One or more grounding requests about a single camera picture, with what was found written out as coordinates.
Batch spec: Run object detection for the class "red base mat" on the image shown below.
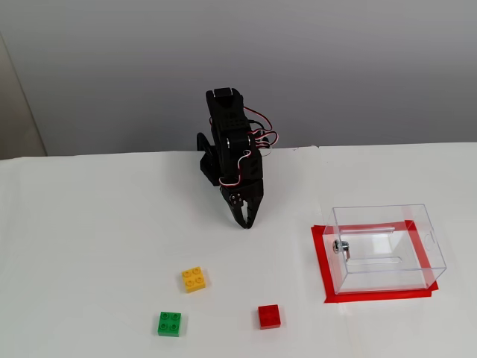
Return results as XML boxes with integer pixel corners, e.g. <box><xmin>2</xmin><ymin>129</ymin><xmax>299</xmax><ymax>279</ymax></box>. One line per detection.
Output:
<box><xmin>311</xmin><ymin>219</ymin><xmax>440</xmax><ymax>304</ymax></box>

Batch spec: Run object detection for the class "green lego brick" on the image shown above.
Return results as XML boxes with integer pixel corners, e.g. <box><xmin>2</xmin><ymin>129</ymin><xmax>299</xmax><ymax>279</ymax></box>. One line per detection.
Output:
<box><xmin>157</xmin><ymin>311</ymin><xmax>183</xmax><ymax>338</ymax></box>

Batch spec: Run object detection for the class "silver metal cam lock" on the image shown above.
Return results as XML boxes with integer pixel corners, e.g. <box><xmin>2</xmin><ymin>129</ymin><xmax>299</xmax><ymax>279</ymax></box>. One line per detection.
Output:
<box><xmin>332</xmin><ymin>240</ymin><xmax>353</xmax><ymax>262</ymax></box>

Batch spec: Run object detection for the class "red white servo cable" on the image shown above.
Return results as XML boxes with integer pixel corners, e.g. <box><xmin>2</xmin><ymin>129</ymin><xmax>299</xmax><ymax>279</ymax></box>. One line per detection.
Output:
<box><xmin>244</xmin><ymin>107</ymin><xmax>279</xmax><ymax>157</ymax></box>
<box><xmin>218</xmin><ymin>148</ymin><xmax>251</xmax><ymax>187</ymax></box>

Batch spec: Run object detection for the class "transparent plastic box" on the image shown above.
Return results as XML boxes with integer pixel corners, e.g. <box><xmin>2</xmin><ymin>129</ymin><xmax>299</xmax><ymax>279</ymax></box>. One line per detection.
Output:
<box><xmin>323</xmin><ymin>203</ymin><xmax>447</xmax><ymax>295</ymax></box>

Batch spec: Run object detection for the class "yellow lego brick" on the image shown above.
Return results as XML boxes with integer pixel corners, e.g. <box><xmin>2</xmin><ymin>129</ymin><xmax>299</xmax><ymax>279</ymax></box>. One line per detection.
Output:
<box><xmin>181</xmin><ymin>266</ymin><xmax>207</xmax><ymax>294</ymax></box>

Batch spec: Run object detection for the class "black table clamp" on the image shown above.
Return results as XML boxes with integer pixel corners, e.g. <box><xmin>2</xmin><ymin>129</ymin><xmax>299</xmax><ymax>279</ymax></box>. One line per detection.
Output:
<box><xmin>196</xmin><ymin>132</ymin><xmax>215</xmax><ymax>154</ymax></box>

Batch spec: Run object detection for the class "red lego brick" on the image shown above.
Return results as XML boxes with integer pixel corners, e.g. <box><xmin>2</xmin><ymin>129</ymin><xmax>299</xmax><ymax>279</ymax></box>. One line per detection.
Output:
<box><xmin>257</xmin><ymin>304</ymin><xmax>283</xmax><ymax>331</ymax></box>

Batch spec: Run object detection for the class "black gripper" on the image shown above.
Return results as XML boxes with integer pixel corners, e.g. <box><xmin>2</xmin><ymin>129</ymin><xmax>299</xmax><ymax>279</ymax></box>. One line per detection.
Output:
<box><xmin>219</xmin><ymin>178</ymin><xmax>266</xmax><ymax>230</ymax></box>

